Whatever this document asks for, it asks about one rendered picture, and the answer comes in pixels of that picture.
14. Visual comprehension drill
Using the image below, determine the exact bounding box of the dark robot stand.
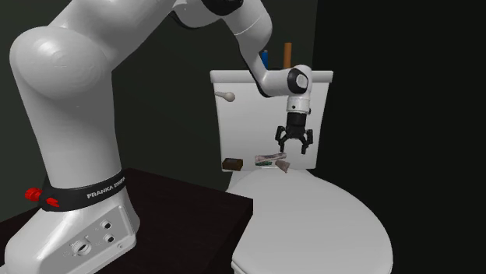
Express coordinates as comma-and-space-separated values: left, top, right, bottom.
0, 167, 254, 274

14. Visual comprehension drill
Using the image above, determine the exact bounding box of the white toilet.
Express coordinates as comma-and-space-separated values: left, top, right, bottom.
210, 69, 394, 274

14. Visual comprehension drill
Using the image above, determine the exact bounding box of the orange cylinder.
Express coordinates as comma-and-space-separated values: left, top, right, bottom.
283, 41, 293, 70

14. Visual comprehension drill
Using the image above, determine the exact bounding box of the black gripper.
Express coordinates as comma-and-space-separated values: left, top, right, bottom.
275, 111, 314, 156

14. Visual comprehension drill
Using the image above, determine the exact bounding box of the brown rectangular block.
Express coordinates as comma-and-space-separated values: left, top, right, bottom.
221, 158, 244, 171

